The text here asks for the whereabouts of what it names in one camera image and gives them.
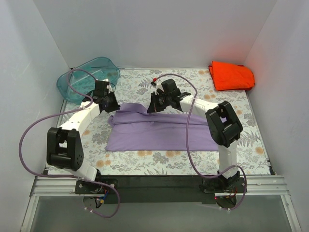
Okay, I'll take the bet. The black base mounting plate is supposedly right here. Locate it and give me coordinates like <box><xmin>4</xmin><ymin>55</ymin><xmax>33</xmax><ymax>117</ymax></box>
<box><xmin>74</xmin><ymin>175</ymin><xmax>248</xmax><ymax>205</ymax></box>

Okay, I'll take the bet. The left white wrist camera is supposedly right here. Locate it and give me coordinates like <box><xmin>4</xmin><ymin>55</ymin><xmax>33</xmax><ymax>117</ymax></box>
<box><xmin>103</xmin><ymin>79</ymin><xmax>116</xmax><ymax>94</ymax></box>

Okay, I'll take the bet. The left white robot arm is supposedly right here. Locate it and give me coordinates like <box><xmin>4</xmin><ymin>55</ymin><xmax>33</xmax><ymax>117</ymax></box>
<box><xmin>46</xmin><ymin>79</ymin><xmax>120</xmax><ymax>193</ymax></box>

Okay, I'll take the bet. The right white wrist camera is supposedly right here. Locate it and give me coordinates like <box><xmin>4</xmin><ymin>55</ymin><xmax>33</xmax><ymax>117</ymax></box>
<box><xmin>151</xmin><ymin>81</ymin><xmax>165</xmax><ymax>95</ymax></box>

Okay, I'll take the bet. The folded orange t shirt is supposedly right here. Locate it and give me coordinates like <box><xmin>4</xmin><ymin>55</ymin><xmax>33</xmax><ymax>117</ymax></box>
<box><xmin>209</xmin><ymin>61</ymin><xmax>255</xmax><ymax>91</ymax></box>

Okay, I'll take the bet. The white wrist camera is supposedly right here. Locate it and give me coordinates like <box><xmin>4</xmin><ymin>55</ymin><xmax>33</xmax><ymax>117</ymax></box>
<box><xmin>151</xmin><ymin>81</ymin><xmax>165</xmax><ymax>95</ymax></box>
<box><xmin>103</xmin><ymin>79</ymin><xmax>116</xmax><ymax>94</ymax></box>

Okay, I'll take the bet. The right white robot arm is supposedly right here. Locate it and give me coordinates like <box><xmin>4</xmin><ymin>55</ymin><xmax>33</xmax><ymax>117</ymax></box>
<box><xmin>147</xmin><ymin>78</ymin><xmax>243</xmax><ymax>192</ymax></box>

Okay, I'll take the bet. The teal transparent plastic bin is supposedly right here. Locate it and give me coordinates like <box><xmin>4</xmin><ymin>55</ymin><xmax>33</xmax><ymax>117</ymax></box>
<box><xmin>56</xmin><ymin>57</ymin><xmax>120</xmax><ymax>105</ymax></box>

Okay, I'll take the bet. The aluminium frame rail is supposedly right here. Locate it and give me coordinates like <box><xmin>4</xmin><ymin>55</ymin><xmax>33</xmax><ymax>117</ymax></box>
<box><xmin>30</xmin><ymin>175</ymin><xmax>289</xmax><ymax>196</ymax></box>

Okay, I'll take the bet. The purple t shirt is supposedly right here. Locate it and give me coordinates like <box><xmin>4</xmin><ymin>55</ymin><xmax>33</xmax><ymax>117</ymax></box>
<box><xmin>106</xmin><ymin>103</ymin><xmax>218</xmax><ymax>152</ymax></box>

